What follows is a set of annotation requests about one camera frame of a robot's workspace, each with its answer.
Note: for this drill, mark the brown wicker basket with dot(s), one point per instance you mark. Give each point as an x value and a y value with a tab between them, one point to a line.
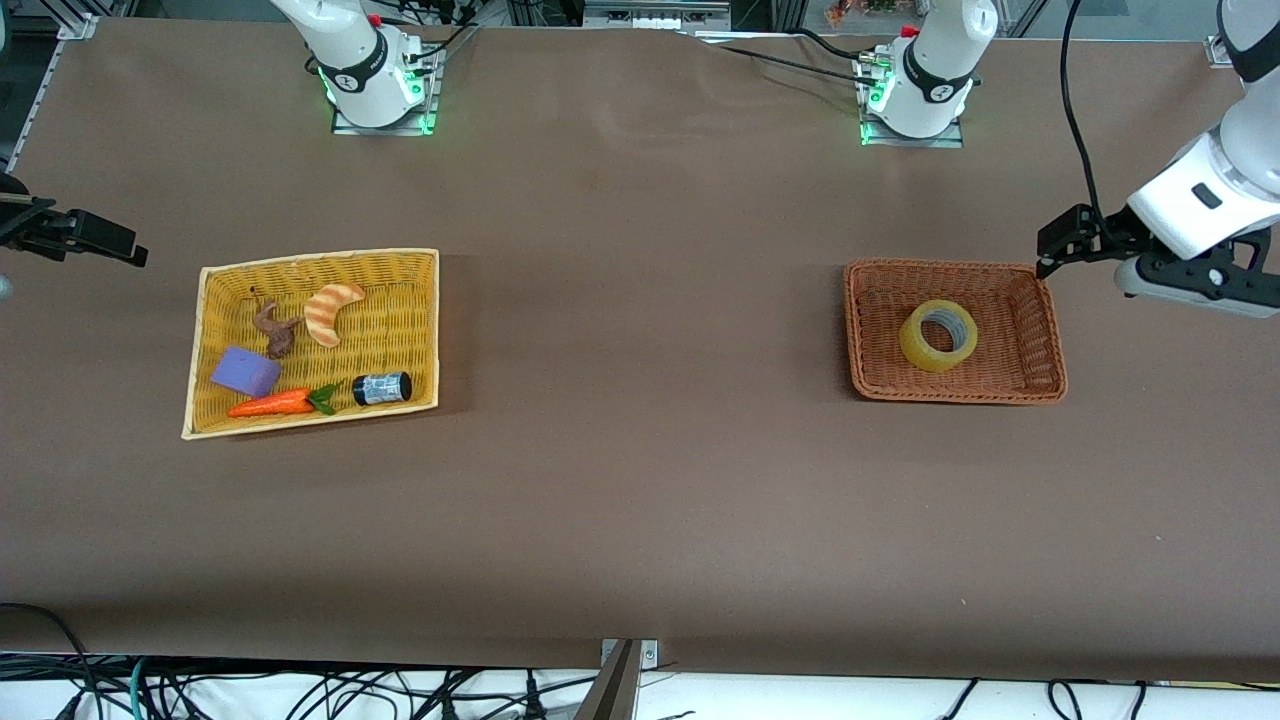
1010	360

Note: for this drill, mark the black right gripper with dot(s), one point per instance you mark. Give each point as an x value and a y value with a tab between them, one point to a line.
22	226

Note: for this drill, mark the clear yellowish tape roll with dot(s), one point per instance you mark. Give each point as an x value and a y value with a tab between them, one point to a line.
912	345

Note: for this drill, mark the orange toy carrot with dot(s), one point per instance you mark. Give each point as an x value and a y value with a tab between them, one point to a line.
270	404

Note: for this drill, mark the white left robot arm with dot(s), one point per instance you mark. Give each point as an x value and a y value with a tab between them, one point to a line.
930	90

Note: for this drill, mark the yellow wicker basket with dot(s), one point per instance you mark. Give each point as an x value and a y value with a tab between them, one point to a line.
320	345

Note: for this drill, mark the metal table edge bracket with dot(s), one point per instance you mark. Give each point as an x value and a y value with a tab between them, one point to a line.
625	680

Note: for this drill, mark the grey metal box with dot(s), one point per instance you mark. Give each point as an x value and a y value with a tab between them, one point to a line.
655	12

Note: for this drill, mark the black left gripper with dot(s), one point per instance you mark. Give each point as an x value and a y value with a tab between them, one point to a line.
1108	240

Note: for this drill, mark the brown toy figurine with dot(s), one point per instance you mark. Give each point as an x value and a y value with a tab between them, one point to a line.
276	335

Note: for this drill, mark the aluminium corner bracket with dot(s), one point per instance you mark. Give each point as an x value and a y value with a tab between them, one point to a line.
78	27
1217	50

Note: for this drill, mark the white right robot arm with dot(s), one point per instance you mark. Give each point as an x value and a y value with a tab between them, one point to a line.
365	70

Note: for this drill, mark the purple foam block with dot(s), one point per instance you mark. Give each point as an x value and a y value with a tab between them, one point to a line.
245	372

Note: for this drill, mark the striped toy croissant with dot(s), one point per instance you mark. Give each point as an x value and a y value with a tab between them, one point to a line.
325	312

